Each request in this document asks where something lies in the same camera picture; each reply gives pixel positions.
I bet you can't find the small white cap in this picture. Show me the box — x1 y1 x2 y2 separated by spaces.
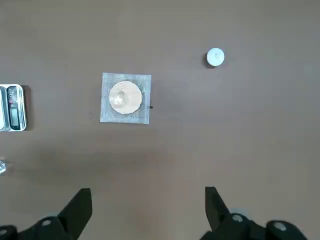
206 47 225 67

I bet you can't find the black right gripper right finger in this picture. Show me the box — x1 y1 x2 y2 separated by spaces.
201 186 310 240

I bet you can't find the silver digital balance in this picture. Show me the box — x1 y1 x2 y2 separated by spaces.
0 84 28 132

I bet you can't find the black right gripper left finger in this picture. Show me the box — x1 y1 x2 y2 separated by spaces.
0 187 93 240

